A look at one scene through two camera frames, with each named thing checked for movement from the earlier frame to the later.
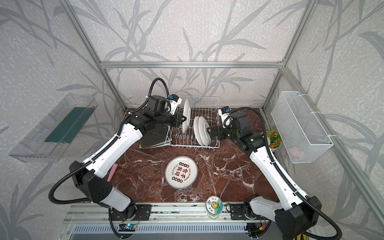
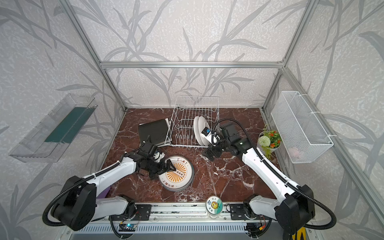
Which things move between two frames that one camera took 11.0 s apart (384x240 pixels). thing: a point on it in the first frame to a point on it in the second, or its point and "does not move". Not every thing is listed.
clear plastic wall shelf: [49, 140] does not move
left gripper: [177, 120] to [160, 167]
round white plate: [196, 131] does not move
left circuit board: [127, 227] does not move
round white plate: [204, 134] does not move
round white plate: [186, 113] to [180, 179]
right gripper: [214, 132] to [214, 148]
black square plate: [156, 136] does not move
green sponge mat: [71, 125] does not move
